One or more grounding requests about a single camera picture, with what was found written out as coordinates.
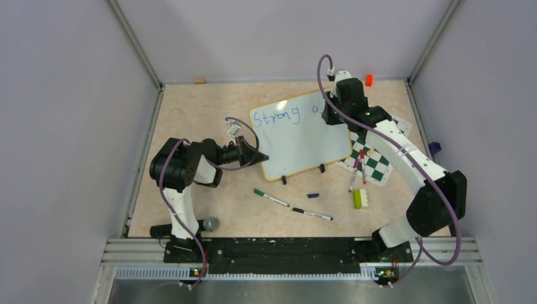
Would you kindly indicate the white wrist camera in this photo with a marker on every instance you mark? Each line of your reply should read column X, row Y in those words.
column 334, row 76
column 234, row 129

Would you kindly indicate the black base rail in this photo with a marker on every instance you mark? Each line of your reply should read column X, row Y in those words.
column 285, row 255

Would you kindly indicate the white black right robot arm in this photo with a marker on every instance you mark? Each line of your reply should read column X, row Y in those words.
column 439, row 195

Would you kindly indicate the small wooden block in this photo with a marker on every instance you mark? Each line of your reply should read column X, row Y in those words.
column 199, row 80

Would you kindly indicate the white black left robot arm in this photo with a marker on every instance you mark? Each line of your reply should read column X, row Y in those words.
column 178, row 165

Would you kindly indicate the green capped marker pen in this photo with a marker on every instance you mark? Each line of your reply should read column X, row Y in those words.
column 263, row 194

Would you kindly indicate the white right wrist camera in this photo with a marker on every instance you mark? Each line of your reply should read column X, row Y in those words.
column 334, row 76

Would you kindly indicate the red capped marker pen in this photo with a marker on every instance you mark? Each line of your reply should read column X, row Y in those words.
column 362, row 164

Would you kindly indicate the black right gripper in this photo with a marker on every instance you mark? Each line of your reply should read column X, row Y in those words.
column 330, row 119

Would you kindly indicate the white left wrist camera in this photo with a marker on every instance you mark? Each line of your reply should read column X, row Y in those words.
column 234, row 129

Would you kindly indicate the purple small object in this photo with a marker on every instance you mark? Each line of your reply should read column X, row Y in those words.
column 434, row 148

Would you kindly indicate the orange red small block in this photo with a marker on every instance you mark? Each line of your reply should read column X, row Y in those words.
column 369, row 80

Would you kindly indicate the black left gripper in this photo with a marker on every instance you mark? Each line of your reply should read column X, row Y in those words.
column 246, row 154

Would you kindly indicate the black capped marker pen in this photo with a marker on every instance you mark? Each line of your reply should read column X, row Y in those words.
column 313, row 214

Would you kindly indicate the green white chess mat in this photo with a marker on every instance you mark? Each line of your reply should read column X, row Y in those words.
column 377, row 167

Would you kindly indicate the green white toy brick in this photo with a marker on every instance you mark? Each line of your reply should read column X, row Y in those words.
column 360, row 199

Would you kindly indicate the yellow framed whiteboard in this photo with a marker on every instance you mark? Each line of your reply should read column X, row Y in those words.
column 295, row 137

